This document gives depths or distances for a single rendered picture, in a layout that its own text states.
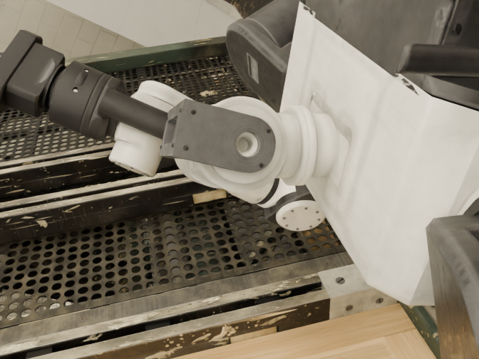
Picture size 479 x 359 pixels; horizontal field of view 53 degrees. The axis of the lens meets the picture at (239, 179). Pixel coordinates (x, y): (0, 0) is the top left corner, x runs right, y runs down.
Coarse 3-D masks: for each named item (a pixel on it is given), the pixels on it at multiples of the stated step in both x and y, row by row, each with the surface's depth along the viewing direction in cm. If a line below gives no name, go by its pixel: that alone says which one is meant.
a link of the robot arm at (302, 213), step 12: (300, 192) 70; (288, 204) 71; (300, 204) 71; (312, 204) 71; (276, 216) 73; (288, 216) 73; (300, 216) 73; (312, 216) 73; (324, 216) 73; (288, 228) 75; (300, 228) 75
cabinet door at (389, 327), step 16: (400, 304) 83; (336, 320) 81; (352, 320) 81; (368, 320) 81; (384, 320) 80; (400, 320) 80; (272, 336) 79; (288, 336) 79; (304, 336) 79; (320, 336) 79; (336, 336) 78; (352, 336) 78; (368, 336) 78; (384, 336) 78; (400, 336) 78; (416, 336) 77; (208, 352) 78; (224, 352) 78; (240, 352) 77; (256, 352) 77; (272, 352) 77; (288, 352) 77; (304, 352) 76; (320, 352) 76; (336, 352) 76; (352, 352) 76; (368, 352) 76; (384, 352) 76; (400, 352) 75; (416, 352) 75
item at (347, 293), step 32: (256, 288) 81; (288, 288) 81; (320, 288) 83; (352, 288) 80; (128, 320) 78; (160, 320) 78; (192, 320) 77; (224, 320) 76; (256, 320) 77; (288, 320) 79; (320, 320) 81; (0, 352) 74; (32, 352) 75; (64, 352) 73; (96, 352) 73; (128, 352) 74; (160, 352) 76; (192, 352) 78
